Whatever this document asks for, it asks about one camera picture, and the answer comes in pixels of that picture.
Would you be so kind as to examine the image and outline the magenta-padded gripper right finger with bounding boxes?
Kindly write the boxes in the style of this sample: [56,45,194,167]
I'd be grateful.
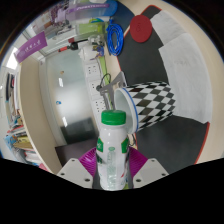
[127,147,169,190]

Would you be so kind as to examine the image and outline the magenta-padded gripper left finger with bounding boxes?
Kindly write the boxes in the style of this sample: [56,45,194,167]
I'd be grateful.
[56,147,98,190]

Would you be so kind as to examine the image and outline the white green-capped drink bottle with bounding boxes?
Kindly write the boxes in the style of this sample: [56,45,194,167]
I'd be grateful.
[95,109,130,192]

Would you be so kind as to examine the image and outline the large purple water bottle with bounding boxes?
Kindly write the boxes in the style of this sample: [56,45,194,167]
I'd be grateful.
[54,0,119,23]

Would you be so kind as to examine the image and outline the black computer monitor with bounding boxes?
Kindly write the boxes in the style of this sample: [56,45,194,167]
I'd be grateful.
[54,137,100,169]

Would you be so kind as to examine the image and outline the black white checkered mug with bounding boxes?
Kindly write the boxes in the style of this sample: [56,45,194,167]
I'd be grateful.
[114,81,177,135]

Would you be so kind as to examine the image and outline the grey metal laptop stand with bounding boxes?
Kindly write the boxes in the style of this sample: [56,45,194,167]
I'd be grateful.
[96,71,128,111]

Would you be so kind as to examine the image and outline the white paper towel sheet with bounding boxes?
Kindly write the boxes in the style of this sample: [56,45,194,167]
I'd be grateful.
[158,33,214,125]
[151,9,188,46]

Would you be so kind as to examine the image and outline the black desk mat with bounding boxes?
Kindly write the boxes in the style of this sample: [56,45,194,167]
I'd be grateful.
[116,4,212,176]

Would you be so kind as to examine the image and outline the white jar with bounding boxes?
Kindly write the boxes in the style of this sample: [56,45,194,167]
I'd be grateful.
[78,46,98,61]

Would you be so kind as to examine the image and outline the ceiling light panels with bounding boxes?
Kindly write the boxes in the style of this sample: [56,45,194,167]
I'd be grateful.
[5,46,20,71]

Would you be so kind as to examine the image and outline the flat round red coaster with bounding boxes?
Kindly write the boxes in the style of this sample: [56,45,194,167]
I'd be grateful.
[129,14,154,44]

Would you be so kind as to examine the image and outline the group photo poster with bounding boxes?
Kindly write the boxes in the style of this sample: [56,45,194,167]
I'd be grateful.
[24,3,78,44]

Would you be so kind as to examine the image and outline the white wall socket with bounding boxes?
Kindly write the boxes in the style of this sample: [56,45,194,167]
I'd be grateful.
[89,79,103,98]
[85,63,101,78]
[93,98,108,114]

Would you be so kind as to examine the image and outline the black plugged power cable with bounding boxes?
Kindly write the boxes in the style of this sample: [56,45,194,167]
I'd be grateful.
[96,73,113,93]

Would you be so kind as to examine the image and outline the coiled blue cable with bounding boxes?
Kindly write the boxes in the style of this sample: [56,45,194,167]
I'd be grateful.
[105,19,125,57]

